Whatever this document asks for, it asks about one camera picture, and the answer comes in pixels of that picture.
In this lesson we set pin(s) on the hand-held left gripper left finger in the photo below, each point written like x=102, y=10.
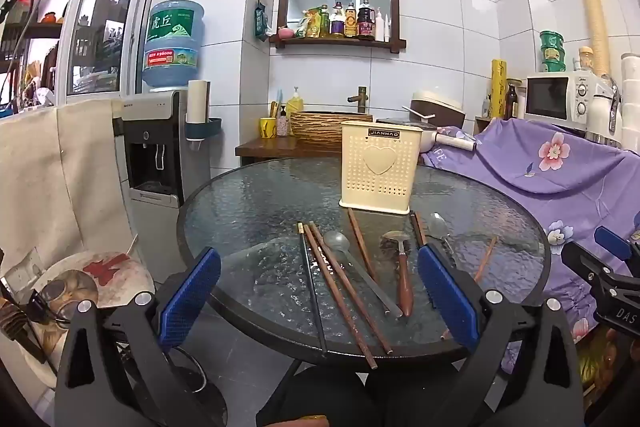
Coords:
x=192, y=289

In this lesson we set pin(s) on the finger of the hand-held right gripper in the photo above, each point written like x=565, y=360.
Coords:
x=585, y=264
x=612, y=242

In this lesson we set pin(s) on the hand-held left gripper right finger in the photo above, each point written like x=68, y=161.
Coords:
x=447, y=297

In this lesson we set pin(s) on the brown wooden chopstick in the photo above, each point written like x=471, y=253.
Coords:
x=360, y=242
x=350, y=287
x=340, y=302
x=416, y=229
x=487, y=254

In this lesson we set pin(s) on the cream plastic utensil holder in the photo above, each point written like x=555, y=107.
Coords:
x=380, y=187

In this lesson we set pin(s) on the metal spoon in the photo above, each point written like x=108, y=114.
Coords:
x=439, y=227
x=336, y=242

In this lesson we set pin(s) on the purple floral cloth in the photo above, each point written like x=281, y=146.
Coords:
x=565, y=187

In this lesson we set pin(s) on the round printed stool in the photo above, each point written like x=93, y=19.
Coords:
x=100, y=277

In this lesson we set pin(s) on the black chopstick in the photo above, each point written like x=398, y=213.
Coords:
x=311, y=277

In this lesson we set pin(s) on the white kettle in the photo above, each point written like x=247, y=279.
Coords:
x=602, y=112

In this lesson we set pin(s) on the white microwave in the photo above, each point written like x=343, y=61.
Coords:
x=555, y=99

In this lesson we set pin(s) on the white pan with lid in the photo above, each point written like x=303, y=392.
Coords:
x=452, y=141

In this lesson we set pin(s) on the wooden counter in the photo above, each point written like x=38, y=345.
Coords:
x=270, y=149

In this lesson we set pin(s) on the person's dark pants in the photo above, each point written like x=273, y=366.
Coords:
x=320, y=394

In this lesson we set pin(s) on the brown glass bottle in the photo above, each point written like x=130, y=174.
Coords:
x=512, y=102

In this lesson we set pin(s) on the grey water dispenser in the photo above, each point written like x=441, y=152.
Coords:
x=150, y=117

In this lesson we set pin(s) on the yellow cup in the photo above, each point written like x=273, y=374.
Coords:
x=268, y=128

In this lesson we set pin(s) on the beige cloth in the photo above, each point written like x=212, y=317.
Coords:
x=50, y=177

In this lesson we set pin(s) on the green instant noodle cup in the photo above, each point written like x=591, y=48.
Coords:
x=554, y=66
x=553, y=54
x=551, y=39

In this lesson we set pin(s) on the pink dotted soap bottle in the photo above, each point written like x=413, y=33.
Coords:
x=282, y=124

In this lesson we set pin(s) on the yellow wrap roll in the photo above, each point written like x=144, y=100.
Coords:
x=499, y=89

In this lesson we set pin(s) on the white brown rice cooker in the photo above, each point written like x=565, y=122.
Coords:
x=437, y=107

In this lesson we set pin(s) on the woven pattern basin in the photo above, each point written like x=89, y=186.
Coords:
x=320, y=129

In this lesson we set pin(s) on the yellow soap bottle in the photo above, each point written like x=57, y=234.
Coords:
x=295, y=103

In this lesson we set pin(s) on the brass faucet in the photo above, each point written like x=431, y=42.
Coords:
x=361, y=99

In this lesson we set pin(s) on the tall cream paper cup stack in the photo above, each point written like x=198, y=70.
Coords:
x=594, y=17

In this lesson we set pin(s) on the blue water bottle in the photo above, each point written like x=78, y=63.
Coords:
x=172, y=47

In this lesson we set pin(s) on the pink bowl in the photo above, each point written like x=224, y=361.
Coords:
x=285, y=34

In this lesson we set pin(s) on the green hanging packet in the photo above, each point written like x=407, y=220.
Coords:
x=260, y=22

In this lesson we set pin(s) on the white squeeze bottle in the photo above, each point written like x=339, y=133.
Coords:
x=380, y=27

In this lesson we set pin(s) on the sliding glass window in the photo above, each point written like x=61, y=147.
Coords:
x=107, y=22

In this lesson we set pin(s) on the dark soy sauce bottle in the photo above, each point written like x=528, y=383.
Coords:
x=366, y=24

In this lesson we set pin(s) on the brown sauce bottle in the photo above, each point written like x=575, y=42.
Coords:
x=351, y=24

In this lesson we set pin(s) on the yellow green packet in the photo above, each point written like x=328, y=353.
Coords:
x=310, y=24

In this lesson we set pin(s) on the purple label bottle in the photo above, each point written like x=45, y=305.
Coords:
x=338, y=24

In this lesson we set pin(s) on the green bottle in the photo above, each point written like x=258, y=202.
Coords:
x=325, y=22

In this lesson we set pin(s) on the teal wall holder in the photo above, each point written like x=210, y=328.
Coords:
x=202, y=129

